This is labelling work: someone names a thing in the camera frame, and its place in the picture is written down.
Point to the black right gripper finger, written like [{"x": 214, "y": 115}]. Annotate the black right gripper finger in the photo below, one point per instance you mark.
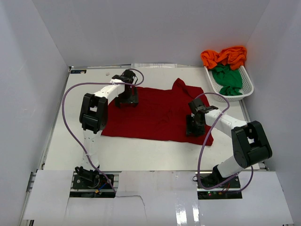
[
  {"x": 189, "y": 125},
  {"x": 199, "y": 130}
]

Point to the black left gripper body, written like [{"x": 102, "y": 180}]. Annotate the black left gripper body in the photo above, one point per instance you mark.
[{"x": 126, "y": 97}]

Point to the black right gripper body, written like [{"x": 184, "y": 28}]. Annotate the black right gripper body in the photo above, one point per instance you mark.
[{"x": 195, "y": 122}]

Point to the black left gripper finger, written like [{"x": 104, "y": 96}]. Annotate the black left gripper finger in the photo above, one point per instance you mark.
[
  {"x": 136, "y": 98},
  {"x": 118, "y": 102}
]

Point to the red t shirt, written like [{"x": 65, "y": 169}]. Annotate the red t shirt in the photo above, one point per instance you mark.
[{"x": 160, "y": 115}]

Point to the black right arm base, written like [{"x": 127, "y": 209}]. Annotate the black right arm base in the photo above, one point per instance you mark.
[{"x": 227, "y": 191}]

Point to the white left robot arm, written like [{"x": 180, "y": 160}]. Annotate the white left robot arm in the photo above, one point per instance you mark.
[{"x": 94, "y": 117}]

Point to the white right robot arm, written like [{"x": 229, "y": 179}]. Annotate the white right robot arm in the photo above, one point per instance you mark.
[{"x": 249, "y": 142}]

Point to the green t shirt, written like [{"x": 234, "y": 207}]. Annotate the green t shirt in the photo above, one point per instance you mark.
[{"x": 230, "y": 80}]

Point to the black table label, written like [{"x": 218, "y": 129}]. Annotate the black table label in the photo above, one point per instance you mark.
[{"x": 78, "y": 71}]

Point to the orange t shirt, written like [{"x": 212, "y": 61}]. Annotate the orange t shirt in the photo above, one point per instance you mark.
[{"x": 233, "y": 56}]

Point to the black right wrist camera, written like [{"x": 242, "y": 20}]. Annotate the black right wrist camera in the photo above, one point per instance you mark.
[{"x": 197, "y": 106}]

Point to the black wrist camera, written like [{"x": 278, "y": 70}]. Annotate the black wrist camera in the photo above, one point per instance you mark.
[
  {"x": 197, "y": 106},
  {"x": 127, "y": 77}
]

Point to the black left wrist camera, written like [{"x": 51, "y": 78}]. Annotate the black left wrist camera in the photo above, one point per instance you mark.
[{"x": 127, "y": 77}]

